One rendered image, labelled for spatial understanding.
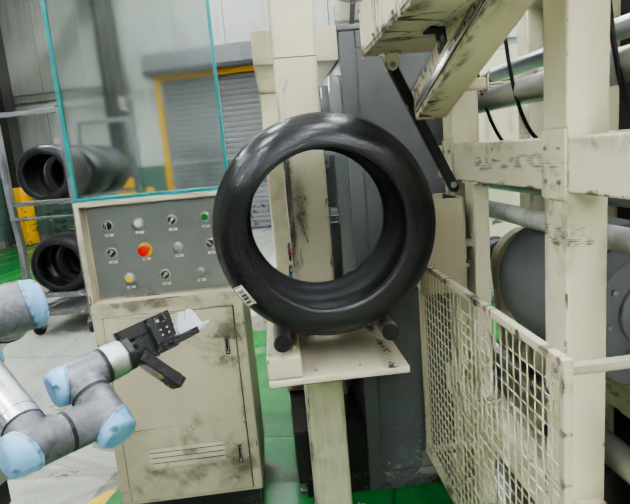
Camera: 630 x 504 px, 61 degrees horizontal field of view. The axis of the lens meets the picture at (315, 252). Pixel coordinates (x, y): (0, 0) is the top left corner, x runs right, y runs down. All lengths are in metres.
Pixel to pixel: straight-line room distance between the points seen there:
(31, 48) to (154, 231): 11.08
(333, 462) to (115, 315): 0.94
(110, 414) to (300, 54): 1.13
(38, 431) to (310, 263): 0.96
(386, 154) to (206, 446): 1.39
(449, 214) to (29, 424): 1.23
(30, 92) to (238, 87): 4.48
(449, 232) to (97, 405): 1.11
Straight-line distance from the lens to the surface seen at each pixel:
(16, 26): 13.22
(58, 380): 1.14
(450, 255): 1.72
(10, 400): 1.12
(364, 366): 1.46
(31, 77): 12.95
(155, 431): 2.24
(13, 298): 1.35
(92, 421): 1.08
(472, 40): 1.27
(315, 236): 1.69
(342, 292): 1.63
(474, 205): 1.74
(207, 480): 2.31
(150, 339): 1.22
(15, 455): 1.04
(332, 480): 2.01
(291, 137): 1.30
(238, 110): 10.85
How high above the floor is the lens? 1.37
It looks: 10 degrees down
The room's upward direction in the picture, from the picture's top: 5 degrees counter-clockwise
